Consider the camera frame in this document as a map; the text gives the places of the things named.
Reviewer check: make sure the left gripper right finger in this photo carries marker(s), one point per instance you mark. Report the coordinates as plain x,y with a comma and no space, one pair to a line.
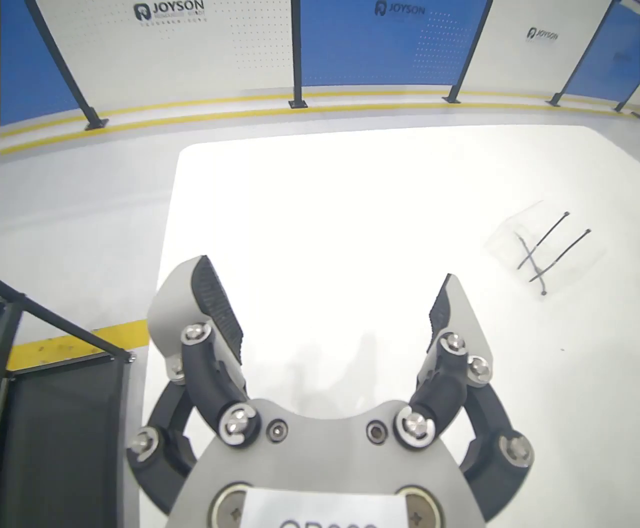
450,370

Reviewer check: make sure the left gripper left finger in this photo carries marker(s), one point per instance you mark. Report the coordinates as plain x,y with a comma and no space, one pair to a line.
200,360

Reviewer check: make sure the thin black zip tie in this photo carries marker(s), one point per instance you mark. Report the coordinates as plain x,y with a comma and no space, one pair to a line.
531,262
550,234
565,253

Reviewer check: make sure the dark mesh fence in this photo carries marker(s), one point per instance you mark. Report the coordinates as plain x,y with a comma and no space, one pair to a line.
60,430

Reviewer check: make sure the clear plastic plate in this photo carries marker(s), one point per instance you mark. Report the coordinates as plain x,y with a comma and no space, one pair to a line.
580,270

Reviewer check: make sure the white partition panel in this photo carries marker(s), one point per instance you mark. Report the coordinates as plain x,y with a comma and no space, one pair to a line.
175,55
525,55

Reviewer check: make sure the blue partition panel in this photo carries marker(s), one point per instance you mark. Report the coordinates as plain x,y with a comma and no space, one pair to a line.
385,45
610,65
30,65

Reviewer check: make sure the black partition post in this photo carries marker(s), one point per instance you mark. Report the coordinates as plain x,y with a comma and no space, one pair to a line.
582,55
470,50
296,50
62,65

